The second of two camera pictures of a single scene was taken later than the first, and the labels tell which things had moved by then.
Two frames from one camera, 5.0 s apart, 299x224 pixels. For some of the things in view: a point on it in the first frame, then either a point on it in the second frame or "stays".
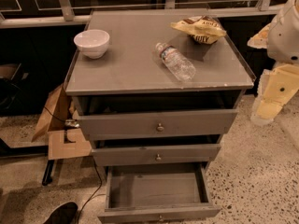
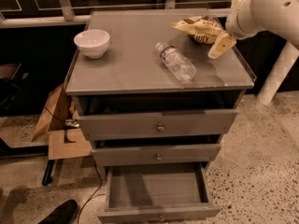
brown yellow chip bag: x=202 y=29 stays
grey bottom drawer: x=159 y=192 stays
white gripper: x=285 y=39 to x=233 y=22
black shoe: x=64 y=214 stays
